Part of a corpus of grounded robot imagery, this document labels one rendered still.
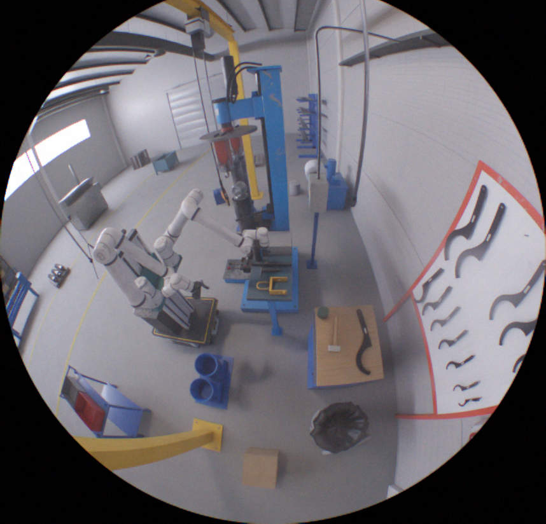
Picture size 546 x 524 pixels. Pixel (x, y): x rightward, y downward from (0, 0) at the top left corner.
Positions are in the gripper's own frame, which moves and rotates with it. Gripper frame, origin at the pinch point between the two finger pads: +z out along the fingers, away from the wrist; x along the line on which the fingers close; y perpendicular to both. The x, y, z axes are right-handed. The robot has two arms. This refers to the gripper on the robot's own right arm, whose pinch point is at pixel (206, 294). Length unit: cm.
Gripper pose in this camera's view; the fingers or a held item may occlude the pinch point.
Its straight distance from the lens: 155.9
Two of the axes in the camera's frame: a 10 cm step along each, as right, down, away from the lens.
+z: 4.6, 4.9, 7.4
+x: 1.3, 7.9, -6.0
